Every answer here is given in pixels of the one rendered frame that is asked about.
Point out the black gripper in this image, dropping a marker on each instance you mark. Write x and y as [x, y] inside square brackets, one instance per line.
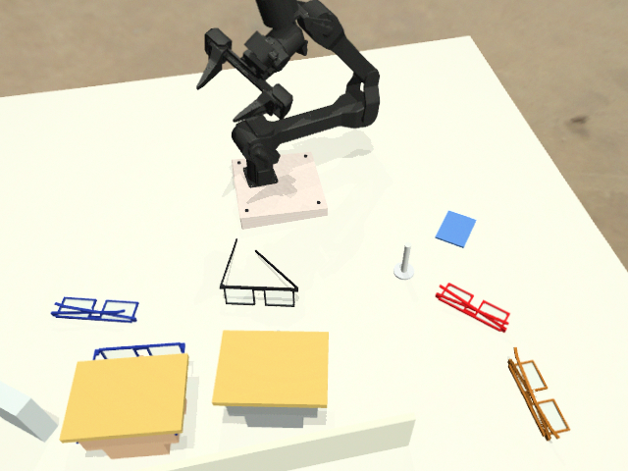
[273, 100]

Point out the grey rectangular panel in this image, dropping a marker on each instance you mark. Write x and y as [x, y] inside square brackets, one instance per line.
[305, 450]

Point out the black glasses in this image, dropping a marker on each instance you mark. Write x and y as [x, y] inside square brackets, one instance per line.
[244, 295]

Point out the blue flat square tile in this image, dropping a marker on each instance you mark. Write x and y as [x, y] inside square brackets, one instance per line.
[455, 229]

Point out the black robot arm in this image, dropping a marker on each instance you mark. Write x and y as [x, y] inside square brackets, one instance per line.
[257, 138]

